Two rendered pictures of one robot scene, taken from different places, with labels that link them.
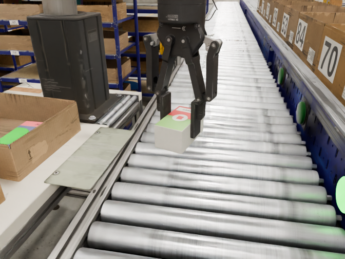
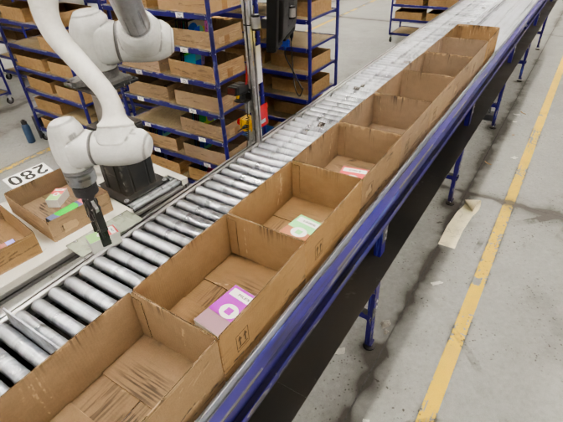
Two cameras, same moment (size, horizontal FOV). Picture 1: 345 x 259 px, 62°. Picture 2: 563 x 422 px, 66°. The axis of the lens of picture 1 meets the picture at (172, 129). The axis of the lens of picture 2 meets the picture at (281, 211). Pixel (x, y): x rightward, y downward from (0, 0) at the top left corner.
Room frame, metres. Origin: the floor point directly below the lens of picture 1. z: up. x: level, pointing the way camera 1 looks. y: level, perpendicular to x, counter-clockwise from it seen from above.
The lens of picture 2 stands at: (-0.32, -1.07, 1.84)
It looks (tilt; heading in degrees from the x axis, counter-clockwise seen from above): 36 degrees down; 25
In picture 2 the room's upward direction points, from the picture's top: 3 degrees counter-clockwise
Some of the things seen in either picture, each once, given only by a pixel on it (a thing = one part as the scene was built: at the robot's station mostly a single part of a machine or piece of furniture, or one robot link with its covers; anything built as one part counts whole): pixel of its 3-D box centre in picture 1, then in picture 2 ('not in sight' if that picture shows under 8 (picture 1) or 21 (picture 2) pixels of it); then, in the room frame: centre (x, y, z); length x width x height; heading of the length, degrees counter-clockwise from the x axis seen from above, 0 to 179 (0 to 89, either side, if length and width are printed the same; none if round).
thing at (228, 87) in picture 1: (223, 90); (262, 184); (1.27, -0.23, 0.72); 0.52 x 0.05 x 0.05; 80
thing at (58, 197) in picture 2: not in sight; (58, 198); (0.78, 0.57, 0.78); 0.10 x 0.06 x 0.05; 21
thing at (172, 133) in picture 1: (180, 128); (103, 239); (0.49, -0.01, 0.93); 0.10 x 0.06 x 0.05; 152
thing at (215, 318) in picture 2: not in sight; (230, 319); (0.34, -0.59, 0.92); 0.16 x 0.11 x 0.07; 164
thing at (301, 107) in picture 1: (300, 112); not in sight; (0.82, -0.40, 0.81); 0.07 x 0.01 x 0.07; 170
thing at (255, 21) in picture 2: not in sight; (275, 12); (1.76, -0.12, 1.40); 0.28 x 0.11 x 0.11; 170
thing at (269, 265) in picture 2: not in sight; (226, 286); (0.40, -0.55, 0.96); 0.39 x 0.29 x 0.17; 170
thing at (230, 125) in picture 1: (221, 127); (210, 227); (0.89, -0.17, 0.72); 0.52 x 0.05 x 0.05; 80
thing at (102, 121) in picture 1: (115, 109); (153, 193); (1.01, 0.21, 0.74); 0.28 x 0.02 x 0.02; 166
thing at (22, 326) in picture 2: not in sight; (49, 347); (0.15, -0.04, 0.76); 0.46 x 0.01 x 0.09; 80
